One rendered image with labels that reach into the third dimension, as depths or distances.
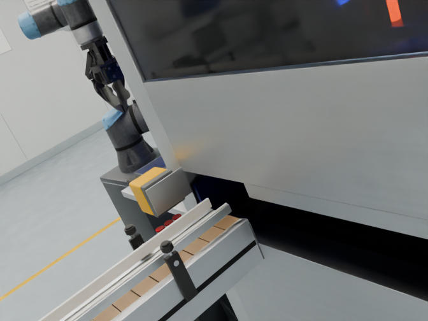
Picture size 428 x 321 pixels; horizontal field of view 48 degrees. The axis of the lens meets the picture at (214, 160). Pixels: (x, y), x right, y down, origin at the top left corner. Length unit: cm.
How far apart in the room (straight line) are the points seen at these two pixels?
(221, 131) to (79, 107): 573
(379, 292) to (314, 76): 33
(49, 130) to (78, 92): 61
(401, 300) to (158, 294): 37
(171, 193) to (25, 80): 540
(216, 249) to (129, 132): 103
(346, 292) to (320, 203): 17
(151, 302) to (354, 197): 36
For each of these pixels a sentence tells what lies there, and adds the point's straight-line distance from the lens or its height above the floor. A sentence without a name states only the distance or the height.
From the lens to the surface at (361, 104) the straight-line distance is 57.
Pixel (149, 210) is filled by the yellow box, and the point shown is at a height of 97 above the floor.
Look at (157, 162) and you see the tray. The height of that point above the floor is 90.
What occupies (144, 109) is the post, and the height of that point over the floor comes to 115.
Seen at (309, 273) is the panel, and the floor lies 85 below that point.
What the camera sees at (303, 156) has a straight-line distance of 68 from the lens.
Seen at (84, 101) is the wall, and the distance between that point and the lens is 651.
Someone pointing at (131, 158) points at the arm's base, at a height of 83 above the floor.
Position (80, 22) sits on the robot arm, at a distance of 134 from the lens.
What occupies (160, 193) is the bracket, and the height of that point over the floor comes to 100.
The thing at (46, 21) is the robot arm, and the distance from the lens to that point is 146.
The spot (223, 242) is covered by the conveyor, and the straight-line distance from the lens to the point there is 86.
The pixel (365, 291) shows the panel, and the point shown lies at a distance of 78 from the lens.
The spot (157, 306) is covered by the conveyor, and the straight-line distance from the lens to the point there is 82.
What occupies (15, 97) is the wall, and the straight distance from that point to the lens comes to 627.
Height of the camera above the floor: 136
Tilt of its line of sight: 21 degrees down
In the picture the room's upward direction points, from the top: 23 degrees counter-clockwise
